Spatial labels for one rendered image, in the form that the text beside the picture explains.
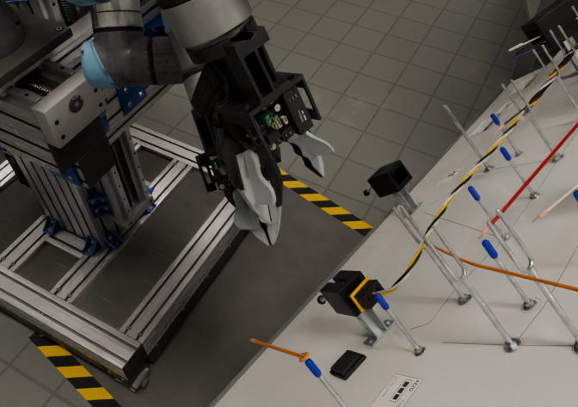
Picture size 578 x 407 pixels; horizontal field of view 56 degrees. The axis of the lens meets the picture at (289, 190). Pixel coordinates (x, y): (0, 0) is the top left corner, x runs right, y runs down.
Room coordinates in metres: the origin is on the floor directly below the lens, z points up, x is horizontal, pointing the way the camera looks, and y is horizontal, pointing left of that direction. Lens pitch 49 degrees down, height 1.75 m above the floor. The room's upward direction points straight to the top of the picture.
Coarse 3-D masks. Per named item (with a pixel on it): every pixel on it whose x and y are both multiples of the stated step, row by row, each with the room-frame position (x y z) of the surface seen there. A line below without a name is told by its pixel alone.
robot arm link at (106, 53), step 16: (112, 0) 0.73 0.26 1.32; (128, 0) 0.75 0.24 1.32; (96, 16) 0.72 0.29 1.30; (112, 16) 0.72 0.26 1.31; (128, 16) 0.73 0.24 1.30; (96, 32) 0.71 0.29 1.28; (112, 32) 0.71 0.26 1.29; (128, 32) 0.71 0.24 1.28; (96, 48) 0.70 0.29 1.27; (112, 48) 0.69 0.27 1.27; (128, 48) 0.70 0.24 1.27; (144, 48) 0.70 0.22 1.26; (96, 64) 0.68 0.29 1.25; (112, 64) 0.68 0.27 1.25; (128, 64) 0.68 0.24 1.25; (144, 64) 0.68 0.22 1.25; (96, 80) 0.67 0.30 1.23; (112, 80) 0.67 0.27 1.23; (128, 80) 0.67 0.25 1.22; (144, 80) 0.68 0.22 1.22
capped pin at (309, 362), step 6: (306, 360) 0.22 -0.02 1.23; (306, 366) 0.22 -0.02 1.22; (312, 366) 0.22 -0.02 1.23; (312, 372) 0.21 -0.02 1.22; (318, 372) 0.21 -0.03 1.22; (318, 378) 0.21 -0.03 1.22; (324, 378) 0.21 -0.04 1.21; (324, 384) 0.20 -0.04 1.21; (330, 390) 0.20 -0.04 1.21; (336, 396) 0.20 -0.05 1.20; (342, 402) 0.19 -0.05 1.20
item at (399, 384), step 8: (400, 376) 0.23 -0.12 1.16; (408, 376) 0.23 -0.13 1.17; (392, 384) 0.22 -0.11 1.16; (400, 384) 0.22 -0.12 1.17; (408, 384) 0.22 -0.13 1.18; (416, 384) 0.21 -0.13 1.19; (384, 392) 0.22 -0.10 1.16; (392, 392) 0.21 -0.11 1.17; (400, 392) 0.21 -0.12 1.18; (408, 392) 0.21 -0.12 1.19; (376, 400) 0.21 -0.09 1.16; (384, 400) 0.20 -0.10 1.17; (392, 400) 0.20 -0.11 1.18; (400, 400) 0.20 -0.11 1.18; (408, 400) 0.20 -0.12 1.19
